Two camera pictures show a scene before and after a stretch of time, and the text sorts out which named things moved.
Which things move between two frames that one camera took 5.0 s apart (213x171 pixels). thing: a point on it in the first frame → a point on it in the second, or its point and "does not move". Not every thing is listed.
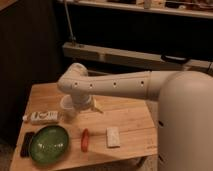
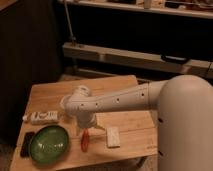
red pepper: (85, 140) does not move
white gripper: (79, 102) → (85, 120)
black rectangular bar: (26, 144) does not move
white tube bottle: (42, 117) does not move
